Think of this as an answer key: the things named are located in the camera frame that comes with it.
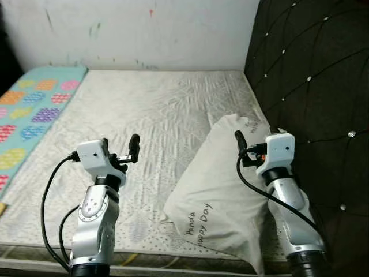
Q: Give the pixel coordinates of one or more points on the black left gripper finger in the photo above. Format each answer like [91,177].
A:
[134,149]
[106,145]

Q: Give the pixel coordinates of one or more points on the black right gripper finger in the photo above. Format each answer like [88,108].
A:
[240,142]
[275,131]

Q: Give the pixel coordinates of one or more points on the beige printed pillow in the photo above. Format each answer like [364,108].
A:
[219,196]

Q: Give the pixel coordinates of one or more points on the grey quilted mattress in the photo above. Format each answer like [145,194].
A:
[144,115]

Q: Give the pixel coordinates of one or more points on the black tufted headboard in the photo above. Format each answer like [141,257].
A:
[323,69]

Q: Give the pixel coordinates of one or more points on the teal patterned blanket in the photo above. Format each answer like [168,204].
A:
[34,109]

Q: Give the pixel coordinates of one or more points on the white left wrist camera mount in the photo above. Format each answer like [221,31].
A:
[92,156]

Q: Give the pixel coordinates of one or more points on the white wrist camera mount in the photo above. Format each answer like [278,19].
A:
[92,156]
[279,150]

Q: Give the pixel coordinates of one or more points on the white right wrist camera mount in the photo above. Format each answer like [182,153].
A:
[279,150]

